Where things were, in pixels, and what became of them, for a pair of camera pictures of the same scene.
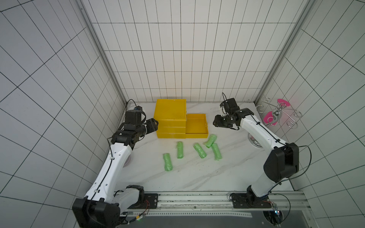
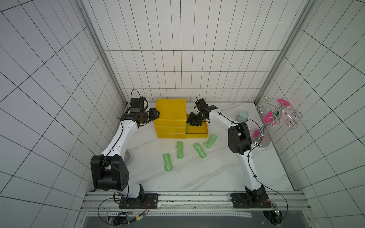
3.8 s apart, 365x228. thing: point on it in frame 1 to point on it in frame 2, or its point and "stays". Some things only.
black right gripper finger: x=220 y=121 to x=194 y=119
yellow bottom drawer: x=196 y=126 stays
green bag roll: x=200 y=151 stays
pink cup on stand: x=268 y=118 stays
